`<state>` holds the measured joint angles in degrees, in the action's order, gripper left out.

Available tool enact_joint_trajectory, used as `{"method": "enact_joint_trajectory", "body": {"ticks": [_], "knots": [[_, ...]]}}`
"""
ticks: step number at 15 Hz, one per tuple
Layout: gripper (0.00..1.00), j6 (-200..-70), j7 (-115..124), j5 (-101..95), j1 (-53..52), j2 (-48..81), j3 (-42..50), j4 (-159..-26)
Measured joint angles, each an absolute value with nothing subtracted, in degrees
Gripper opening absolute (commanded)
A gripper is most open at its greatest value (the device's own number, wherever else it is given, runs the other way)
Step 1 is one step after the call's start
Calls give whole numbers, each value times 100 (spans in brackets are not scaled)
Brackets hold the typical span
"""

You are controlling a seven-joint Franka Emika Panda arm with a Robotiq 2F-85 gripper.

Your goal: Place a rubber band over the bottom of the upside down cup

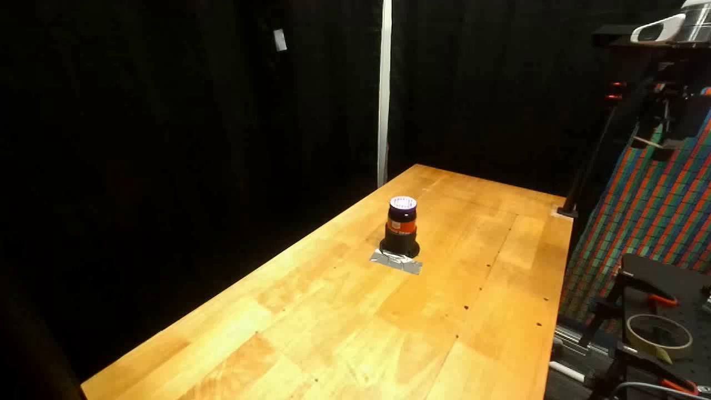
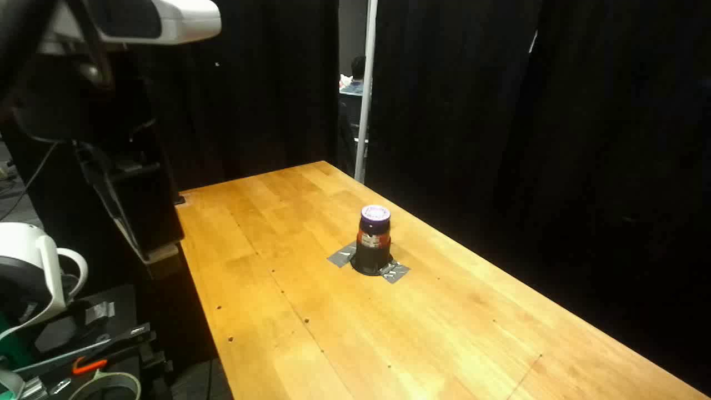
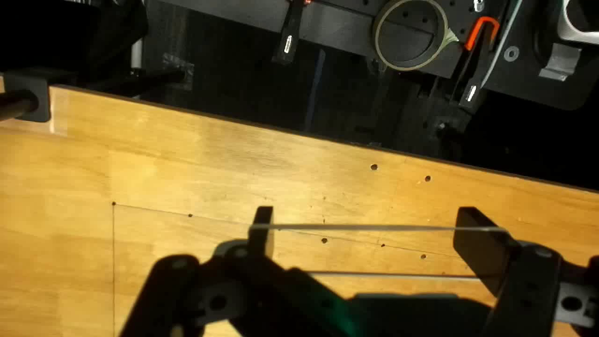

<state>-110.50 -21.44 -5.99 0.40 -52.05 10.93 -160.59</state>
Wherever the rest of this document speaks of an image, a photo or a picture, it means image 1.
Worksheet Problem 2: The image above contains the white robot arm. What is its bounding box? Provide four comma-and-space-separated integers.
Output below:
630, 0, 711, 44

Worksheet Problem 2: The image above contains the dark upside down cup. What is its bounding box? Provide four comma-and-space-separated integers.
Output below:
380, 195, 420, 257

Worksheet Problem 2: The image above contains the white vertical pole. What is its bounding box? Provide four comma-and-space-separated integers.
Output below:
375, 0, 393, 187

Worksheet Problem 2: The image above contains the striped colourful cloth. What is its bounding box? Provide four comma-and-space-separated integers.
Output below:
563, 92, 711, 323

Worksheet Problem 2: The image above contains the black tripod stand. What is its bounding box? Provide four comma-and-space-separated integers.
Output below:
557, 62, 667, 217

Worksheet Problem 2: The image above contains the roll of masking tape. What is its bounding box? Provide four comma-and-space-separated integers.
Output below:
625, 313, 694, 351

